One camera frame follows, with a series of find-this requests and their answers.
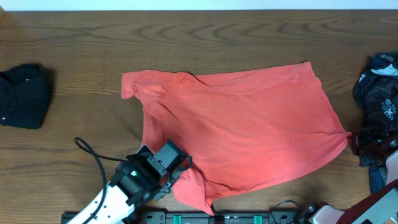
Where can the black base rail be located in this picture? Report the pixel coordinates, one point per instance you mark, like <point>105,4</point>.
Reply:
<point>158,217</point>

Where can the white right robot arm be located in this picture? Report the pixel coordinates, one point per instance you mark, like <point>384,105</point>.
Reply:
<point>379,207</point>

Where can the dark patterned garment pile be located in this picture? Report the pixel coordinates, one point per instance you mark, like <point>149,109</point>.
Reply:
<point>375,93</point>

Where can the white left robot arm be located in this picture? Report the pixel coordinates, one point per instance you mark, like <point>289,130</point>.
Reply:
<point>134,184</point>

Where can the folded black garment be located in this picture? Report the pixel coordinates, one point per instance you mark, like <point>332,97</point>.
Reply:
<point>25,96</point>

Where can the red orange t-shirt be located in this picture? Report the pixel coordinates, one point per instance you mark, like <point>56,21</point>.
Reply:
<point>245,131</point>

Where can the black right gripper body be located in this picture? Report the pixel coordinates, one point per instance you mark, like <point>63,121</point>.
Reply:
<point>368,144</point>

